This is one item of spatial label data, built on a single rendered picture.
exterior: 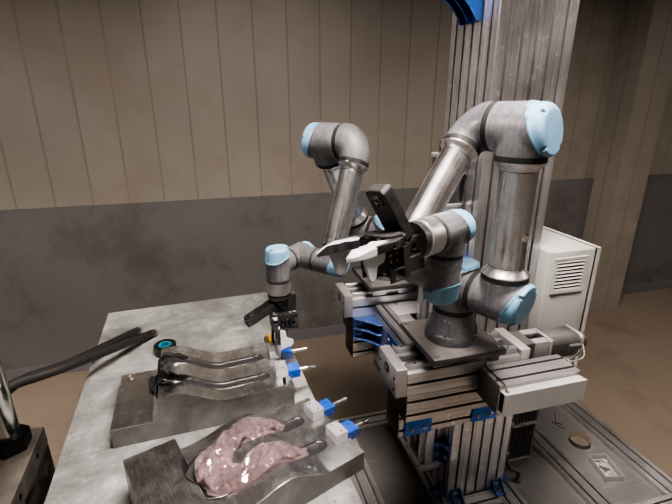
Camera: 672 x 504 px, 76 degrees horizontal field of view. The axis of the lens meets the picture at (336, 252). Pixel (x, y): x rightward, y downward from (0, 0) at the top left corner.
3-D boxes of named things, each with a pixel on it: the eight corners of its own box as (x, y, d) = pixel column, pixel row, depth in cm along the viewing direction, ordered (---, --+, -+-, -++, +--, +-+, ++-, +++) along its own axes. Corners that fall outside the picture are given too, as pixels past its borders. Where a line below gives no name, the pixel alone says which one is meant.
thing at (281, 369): (313, 368, 141) (313, 354, 139) (318, 377, 136) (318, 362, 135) (273, 376, 137) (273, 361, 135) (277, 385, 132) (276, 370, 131)
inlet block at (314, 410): (340, 401, 131) (341, 386, 129) (351, 410, 127) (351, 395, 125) (303, 419, 123) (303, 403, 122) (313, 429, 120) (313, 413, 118)
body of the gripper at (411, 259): (390, 285, 73) (434, 268, 80) (387, 235, 71) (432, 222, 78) (358, 278, 78) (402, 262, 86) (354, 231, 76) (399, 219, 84)
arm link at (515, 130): (484, 303, 123) (509, 100, 105) (536, 322, 112) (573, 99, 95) (459, 316, 116) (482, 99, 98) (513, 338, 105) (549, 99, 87)
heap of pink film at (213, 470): (279, 418, 119) (278, 395, 117) (314, 459, 106) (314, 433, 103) (184, 462, 105) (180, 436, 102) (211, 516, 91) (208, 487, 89)
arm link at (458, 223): (477, 250, 90) (481, 210, 87) (445, 262, 83) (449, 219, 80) (445, 241, 96) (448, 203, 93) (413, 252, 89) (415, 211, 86)
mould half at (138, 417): (277, 362, 155) (276, 329, 151) (295, 409, 132) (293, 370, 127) (124, 391, 140) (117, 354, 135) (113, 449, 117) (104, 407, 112)
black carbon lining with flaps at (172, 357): (262, 358, 146) (260, 333, 142) (271, 386, 131) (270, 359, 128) (151, 378, 135) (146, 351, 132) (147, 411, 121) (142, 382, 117)
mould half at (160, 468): (308, 412, 130) (308, 381, 127) (364, 468, 110) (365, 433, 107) (130, 496, 102) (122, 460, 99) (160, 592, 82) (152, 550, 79)
